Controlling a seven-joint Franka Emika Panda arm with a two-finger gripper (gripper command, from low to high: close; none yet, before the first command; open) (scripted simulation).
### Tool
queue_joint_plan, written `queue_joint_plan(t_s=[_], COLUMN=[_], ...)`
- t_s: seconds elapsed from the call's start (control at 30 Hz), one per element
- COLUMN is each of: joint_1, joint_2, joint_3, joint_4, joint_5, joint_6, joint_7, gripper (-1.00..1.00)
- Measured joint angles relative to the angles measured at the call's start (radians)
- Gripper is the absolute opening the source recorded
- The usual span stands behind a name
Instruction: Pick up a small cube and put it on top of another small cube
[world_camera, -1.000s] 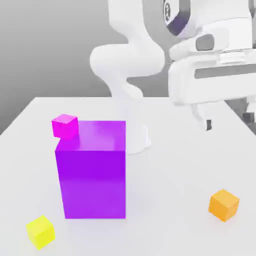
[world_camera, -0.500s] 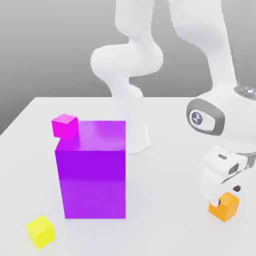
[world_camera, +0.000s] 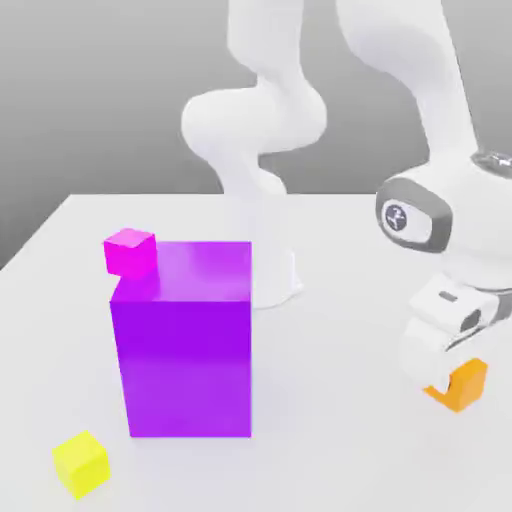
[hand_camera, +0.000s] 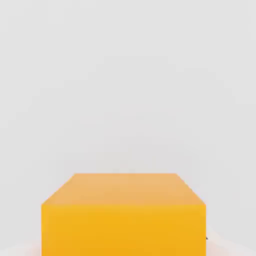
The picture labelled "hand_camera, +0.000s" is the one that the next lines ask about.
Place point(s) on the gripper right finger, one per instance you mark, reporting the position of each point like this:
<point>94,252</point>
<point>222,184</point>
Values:
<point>215,248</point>

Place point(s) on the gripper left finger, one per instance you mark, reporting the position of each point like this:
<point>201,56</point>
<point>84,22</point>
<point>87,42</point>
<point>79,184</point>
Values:
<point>32,251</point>

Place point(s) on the small orange cube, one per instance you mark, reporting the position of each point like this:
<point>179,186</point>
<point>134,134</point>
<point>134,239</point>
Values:
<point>123,224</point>

